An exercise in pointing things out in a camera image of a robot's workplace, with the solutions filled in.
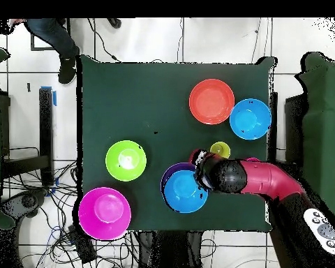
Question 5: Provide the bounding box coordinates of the purple plastic bowl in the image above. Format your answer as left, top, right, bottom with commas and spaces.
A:
160, 162, 198, 193

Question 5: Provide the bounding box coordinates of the yellow plastic cup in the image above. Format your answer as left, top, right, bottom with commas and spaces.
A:
209, 141, 232, 159

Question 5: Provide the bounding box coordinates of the light blue plastic bowl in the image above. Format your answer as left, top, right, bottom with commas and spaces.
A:
229, 98, 272, 141
163, 169, 209, 214

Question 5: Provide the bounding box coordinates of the orange plastic bowl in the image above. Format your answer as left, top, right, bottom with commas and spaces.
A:
188, 78, 236, 126

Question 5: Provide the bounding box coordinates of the large magenta plastic bowl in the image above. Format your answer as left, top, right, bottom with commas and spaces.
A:
77, 186, 133, 241

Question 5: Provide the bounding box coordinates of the green plastic bowl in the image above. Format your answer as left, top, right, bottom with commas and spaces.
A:
105, 140, 148, 183

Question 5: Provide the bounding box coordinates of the dark green tablecloth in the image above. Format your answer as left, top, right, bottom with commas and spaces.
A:
76, 54, 276, 232

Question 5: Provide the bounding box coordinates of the black metal stand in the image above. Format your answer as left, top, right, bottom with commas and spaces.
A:
284, 94, 306, 168
1, 87, 55, 186

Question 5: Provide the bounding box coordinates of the black power box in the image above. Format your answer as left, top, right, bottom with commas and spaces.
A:
67, 223, 98, 264

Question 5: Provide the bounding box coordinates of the person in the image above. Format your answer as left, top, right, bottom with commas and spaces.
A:
0, 17, 122, 85

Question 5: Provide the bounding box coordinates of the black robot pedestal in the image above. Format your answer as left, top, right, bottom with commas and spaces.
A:
137, 230, 204, 268

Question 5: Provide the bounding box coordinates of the thin black cable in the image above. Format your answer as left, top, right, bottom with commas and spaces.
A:
251, 17, 262, 64
177, 17, 185, 63

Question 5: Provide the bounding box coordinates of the tangle of floor cables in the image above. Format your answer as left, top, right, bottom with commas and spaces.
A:
1, 146, 140, 268

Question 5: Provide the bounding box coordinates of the black camera cable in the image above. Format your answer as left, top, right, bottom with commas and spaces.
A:
86, 17, 121, 63

